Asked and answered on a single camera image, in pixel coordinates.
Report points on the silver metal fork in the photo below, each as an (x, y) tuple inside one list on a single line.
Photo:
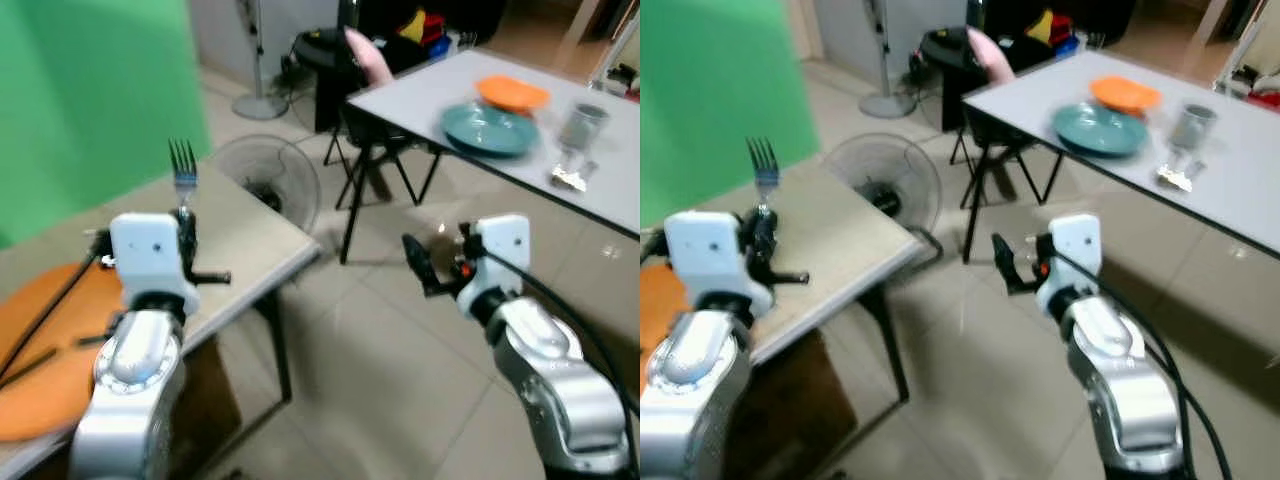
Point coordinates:
[(183, 172), (764, 172)]

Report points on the beige wooden table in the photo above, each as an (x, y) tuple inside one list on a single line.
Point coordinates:
[(250, 235), (850, 240)]

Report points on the white floor fan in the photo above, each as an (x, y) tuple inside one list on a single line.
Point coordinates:
[(880, 180), (262, 180)]

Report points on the orange round placemat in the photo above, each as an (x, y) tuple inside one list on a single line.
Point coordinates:
[(655, 320), (50, 395)]

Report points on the teal ceramic plate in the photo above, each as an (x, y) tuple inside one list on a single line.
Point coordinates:
[(1095, 132), (485, 132)]

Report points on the green backdrop screen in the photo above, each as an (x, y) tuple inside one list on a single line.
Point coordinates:
[(90, 100), (720, 90)]

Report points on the grey folding table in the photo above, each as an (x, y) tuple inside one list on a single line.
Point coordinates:
[(1030, 100), (420, 100)]

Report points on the clear drinking glass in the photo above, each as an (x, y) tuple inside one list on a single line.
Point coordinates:
[(1190, 135), (580, 135)]

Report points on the orange plastic plate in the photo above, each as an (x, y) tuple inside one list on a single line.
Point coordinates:
[(512, 93), (1125, 93)]

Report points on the black chopstick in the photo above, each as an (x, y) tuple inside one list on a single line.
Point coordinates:
[(28, 366)]

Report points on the pink soft object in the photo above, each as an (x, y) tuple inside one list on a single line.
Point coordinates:
[(990, 58), (368, 58)]

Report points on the black round cooker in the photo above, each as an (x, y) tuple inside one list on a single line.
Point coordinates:
[(320, 48), (945, 48)]

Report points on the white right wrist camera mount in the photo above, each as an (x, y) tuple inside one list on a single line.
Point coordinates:
[(1075, 255), (500, 255)]

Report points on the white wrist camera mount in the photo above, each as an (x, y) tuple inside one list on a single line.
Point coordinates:
[(705, 250), (500, 255), (1075, 255), (145, 250)]

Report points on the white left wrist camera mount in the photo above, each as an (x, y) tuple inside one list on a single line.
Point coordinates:
[(145, 250), (705, 250)]

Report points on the grey pedestal fan stand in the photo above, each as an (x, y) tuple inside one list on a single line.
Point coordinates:
[(260, 100), (886, 100)]

